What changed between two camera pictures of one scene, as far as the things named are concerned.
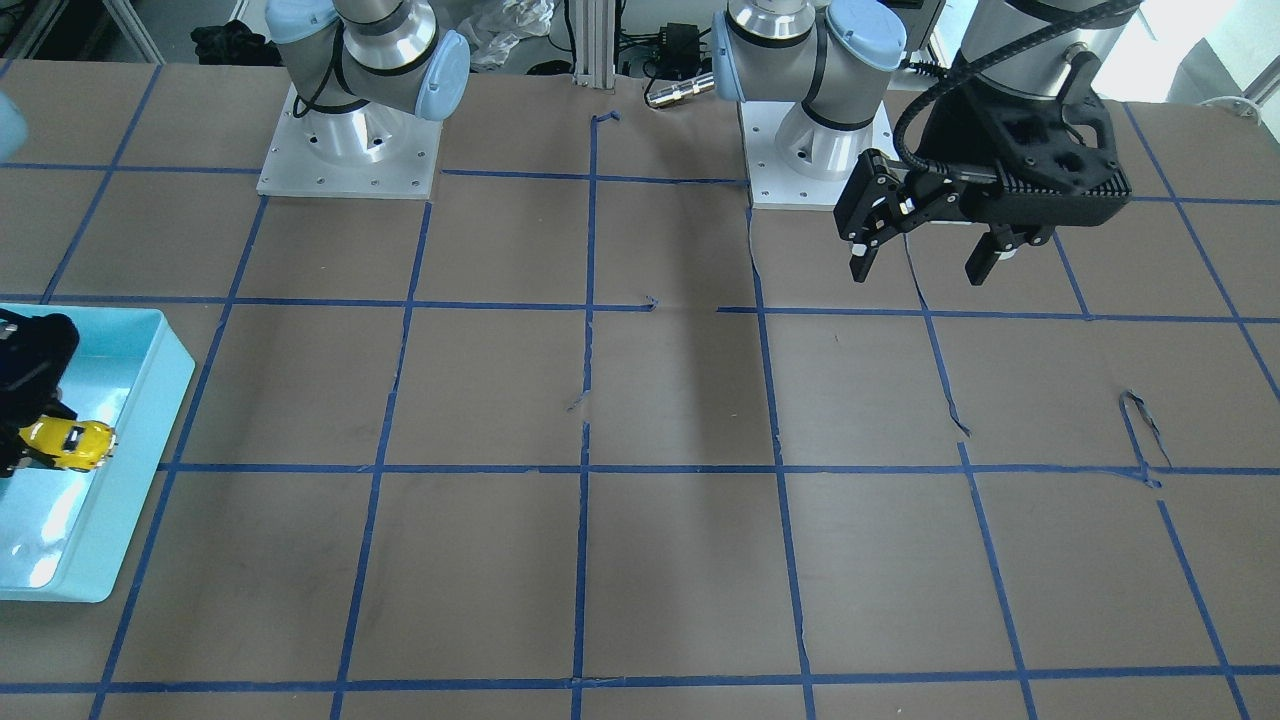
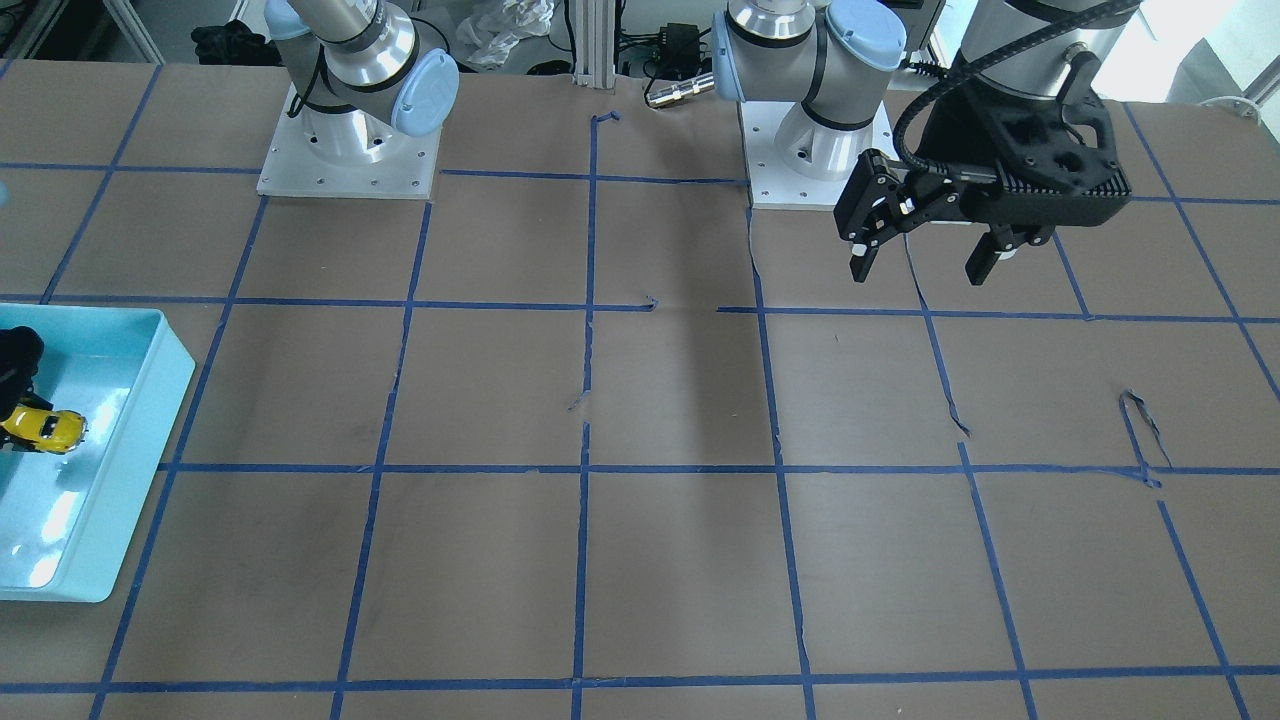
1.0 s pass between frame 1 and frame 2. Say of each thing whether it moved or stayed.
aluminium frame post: stayed
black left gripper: stayed
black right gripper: moved
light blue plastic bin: stayed
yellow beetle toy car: moved
